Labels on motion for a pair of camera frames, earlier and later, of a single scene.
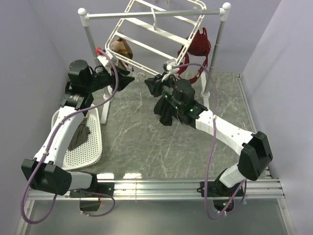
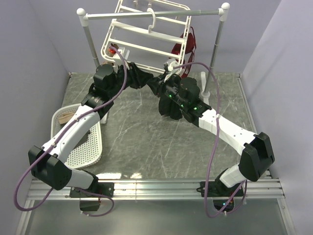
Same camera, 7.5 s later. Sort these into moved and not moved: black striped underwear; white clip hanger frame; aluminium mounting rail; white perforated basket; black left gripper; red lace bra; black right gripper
Moved: white clip hanger frame; black left gripper; red lace bra; black striped underwear
Not moved: black right gripper; white perforated basket; aluminium mounting rail
